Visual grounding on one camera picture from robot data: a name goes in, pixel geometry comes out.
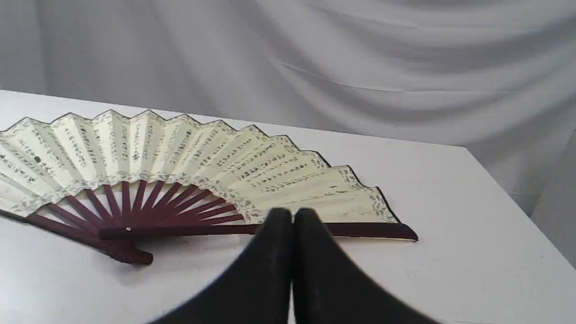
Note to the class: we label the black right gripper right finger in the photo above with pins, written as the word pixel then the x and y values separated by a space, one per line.
pixel 329 288

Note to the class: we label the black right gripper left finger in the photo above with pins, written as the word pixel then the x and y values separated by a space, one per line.
pixel 256 287

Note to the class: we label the cream paper folding fan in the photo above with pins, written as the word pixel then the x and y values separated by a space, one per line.
pixel 107 181

